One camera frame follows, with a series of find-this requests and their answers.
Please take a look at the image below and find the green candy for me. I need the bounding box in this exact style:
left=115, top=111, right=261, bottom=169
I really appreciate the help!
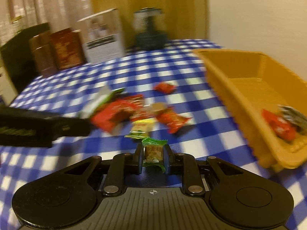
left=142, top=137, right=168, bottom=173

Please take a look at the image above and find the beige curtain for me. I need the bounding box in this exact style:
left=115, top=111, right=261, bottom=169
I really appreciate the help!
left=1, top=0, right=92, bottom=45

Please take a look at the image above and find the blue white checkered tablecloth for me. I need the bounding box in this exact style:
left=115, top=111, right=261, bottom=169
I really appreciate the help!
left=1, top=39, right=306, bottom=229

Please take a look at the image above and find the green white snack pack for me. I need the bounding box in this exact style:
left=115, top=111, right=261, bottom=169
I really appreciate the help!
left=78, top=85, right=125, bottom=119

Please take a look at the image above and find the large red snack pack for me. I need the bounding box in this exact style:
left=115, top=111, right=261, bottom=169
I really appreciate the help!
left=91, top=94, right=145, bottom=133

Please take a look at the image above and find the small red candy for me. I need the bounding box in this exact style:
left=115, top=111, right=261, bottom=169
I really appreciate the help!
left=154, top=82, right=176, bottom=94

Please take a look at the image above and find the orange plastic tray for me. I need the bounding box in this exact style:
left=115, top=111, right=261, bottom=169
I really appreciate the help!
left=194, top=49, right=306, bottom=171

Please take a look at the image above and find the white product box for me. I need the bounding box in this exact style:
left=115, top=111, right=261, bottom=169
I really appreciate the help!
left=77, top=8, right=125, bottom=64

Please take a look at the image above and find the brown metallic tin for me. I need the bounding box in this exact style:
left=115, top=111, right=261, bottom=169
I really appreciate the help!
left=29, top=30, right=58, bottom=77

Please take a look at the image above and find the red gift box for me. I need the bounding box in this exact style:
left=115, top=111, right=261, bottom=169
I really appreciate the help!
left=50, top=28, right=86, bottom=70

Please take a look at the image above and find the tan caramel candy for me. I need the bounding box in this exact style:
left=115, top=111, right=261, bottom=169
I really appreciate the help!
left=145, top=102, right=168, bottom=116

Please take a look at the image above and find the yellow candy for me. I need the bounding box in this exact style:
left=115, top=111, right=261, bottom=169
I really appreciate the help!
left=131, top=118, right=156, bottom=132

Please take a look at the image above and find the dark seaweed snack pack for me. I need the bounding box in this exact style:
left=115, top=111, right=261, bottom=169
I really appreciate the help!
left=278, top=105, right=307, bottom=133

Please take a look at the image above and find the black chair back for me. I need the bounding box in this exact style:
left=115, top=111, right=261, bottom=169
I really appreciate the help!
left=1, top=23, right=50, bottom=94

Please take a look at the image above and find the green glass humidifier jar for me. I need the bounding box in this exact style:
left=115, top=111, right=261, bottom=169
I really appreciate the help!
left=134, top=7, right=168, bottom=51

